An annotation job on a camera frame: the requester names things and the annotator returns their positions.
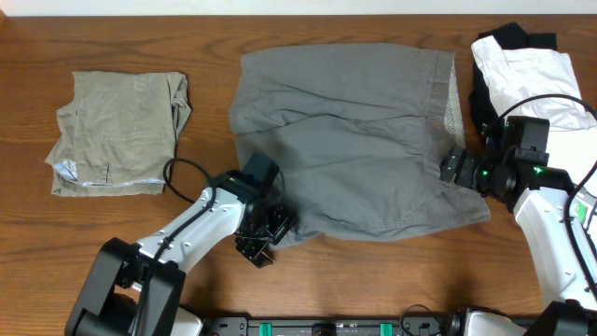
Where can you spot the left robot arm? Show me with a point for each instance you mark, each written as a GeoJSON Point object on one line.
{"type": "Point", "coordinates": [135, 289]}

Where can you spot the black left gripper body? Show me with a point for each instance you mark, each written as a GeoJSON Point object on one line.
{"type": "Point", "coordinates": [263, 234]}

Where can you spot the black garment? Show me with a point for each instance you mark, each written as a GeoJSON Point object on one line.
{"type": "Point", "coordinates": [510, 36]}

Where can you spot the grey shorts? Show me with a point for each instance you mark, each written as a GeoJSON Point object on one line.
{"type": "Point", "coordinates": [359, 132]}

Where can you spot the folded khaki shorts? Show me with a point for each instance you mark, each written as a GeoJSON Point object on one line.
{"type": "Point", "coordinates": [117, 133]}

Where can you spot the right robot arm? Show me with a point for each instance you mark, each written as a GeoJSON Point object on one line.
{"type": "Point", "coordinates": [514, 170]}

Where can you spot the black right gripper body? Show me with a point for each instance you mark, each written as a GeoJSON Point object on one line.
{"type": "Point", "coordinates": [469, 166]}

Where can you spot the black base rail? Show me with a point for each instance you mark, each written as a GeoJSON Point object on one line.
{"type": "Point", "coordinates": [416, 321]}

